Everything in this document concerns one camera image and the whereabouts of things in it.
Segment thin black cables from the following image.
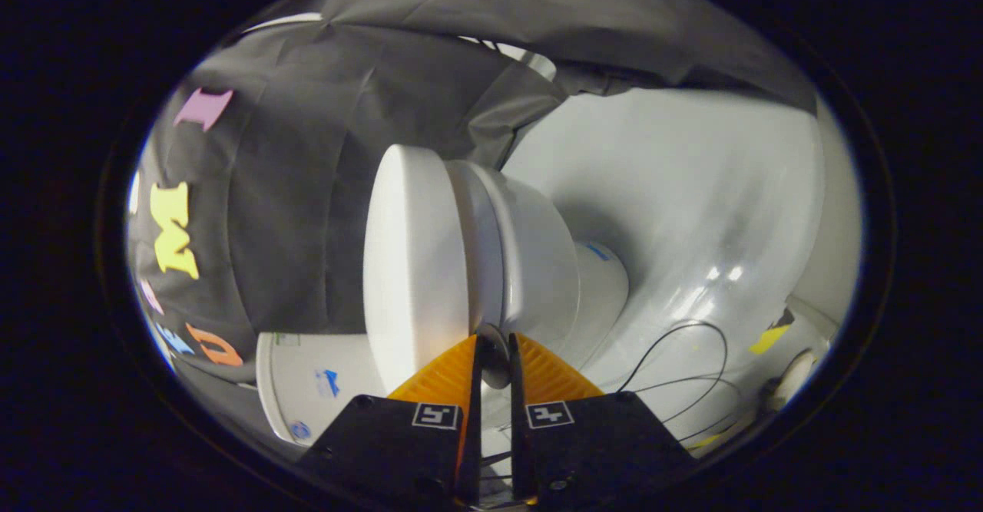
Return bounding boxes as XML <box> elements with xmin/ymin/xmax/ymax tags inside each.
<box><xmin>614</xmin><ymin>320</ymin><xmax>742</xmax><ymax>444</ymax></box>

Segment yellow tape piece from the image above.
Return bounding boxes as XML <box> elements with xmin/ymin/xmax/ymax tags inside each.
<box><xmin>749</xmin><ymin>309</ymin><xmax>796</xmax><ymax>355</ymax></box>

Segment white toilet body with tank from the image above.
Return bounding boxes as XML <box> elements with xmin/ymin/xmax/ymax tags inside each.
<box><xmin>255</xmin><ymin>159</ymin><xmax>631</xmax><ymax>451</ymax></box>

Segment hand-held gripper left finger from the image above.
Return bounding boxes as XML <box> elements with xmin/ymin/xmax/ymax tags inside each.
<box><xmin>296</xmin><ymin>333</ymin><xmax>485</xmax><ymax>509</ymax></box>

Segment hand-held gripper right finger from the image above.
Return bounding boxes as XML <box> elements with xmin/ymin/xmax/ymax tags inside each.
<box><xmin>507</xmin><ymin>333</ymin><xmax>700</xmax><ymax>507</ymax></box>

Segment black backdrop cloth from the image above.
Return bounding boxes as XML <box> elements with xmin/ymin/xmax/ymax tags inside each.
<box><xmin>127</xmin><ymin>0</ymin><xmax>819</xmax><ymax>386</ymax></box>

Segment white toilet lid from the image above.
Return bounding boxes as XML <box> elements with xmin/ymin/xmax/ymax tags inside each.
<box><xmin>362</xmin><ymin>144</ymin><xmax>511</xmax><ymax>394</ymax></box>

